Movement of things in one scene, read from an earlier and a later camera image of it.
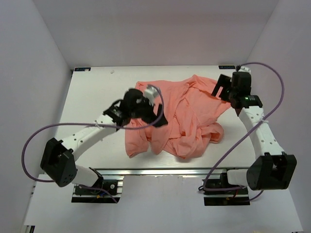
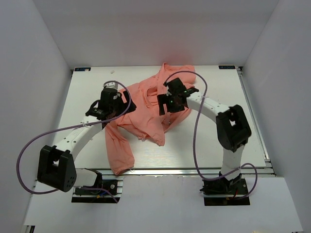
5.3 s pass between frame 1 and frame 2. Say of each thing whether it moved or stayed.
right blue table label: stayed
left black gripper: moved
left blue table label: stayed
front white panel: stayed
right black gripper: moved
